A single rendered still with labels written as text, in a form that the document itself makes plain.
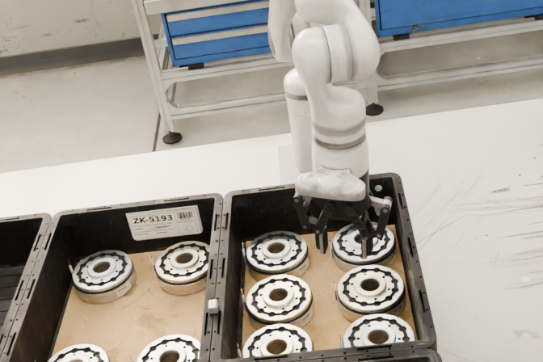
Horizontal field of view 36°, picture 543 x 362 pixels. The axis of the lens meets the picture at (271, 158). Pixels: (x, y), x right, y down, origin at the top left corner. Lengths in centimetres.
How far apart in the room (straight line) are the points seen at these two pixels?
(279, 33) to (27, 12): 286
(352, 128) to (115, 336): 54
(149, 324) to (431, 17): 216
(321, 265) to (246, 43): 193
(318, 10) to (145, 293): 60
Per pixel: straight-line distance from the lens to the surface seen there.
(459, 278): 155
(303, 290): 131
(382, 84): 333
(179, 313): 137
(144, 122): 362
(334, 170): 108
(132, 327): 137
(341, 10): 104
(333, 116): 104
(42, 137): 373
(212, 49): 325
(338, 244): 138
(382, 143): 191
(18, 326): 129
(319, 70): 100
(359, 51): 100
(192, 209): 144
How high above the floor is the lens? 174
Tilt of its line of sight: 33 degrees down
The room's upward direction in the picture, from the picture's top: 10 degrees counter-clockwise
